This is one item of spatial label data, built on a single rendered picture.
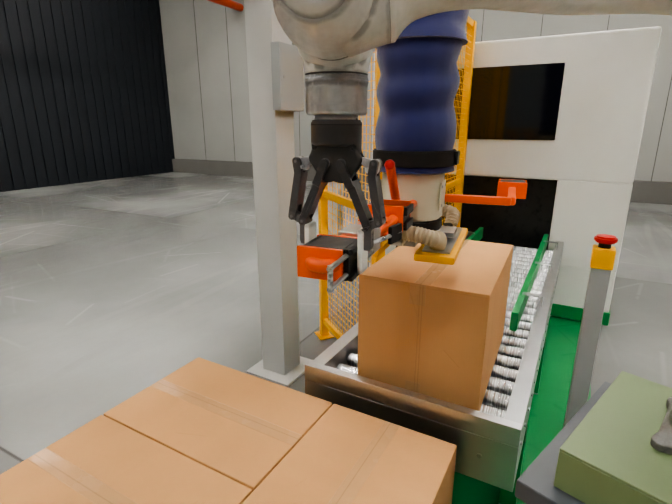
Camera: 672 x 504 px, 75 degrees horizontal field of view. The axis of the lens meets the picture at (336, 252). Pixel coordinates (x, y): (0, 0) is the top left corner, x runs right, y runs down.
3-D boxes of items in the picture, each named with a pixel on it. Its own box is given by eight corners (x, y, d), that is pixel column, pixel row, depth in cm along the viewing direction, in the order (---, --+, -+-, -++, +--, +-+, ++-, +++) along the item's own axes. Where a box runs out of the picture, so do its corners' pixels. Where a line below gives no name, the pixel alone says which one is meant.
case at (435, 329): (410, 318, 201) (415, 233, 190) (502, 336, 184) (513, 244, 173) (356, 384, 150) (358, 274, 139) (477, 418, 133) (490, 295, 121)
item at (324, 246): (318, 261, 76) (318, 233, 74) (359, 266, 73) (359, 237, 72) (297, 276, 68) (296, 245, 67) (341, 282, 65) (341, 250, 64)
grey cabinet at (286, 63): (296, 111, 227) (294, 48, 219) (304, 111, 225) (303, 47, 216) (272, 110, 210) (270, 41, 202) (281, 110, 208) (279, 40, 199)
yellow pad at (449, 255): (435, 231, 140) (436, 215, 139) (467, 234, 137) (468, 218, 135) (413, 261, 110) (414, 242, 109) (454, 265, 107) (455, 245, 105)
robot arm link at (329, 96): (320, 80, 68) (320, 120, 70) (293, 74, 60) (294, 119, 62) (376, 78, 65) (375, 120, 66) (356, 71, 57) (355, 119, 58)
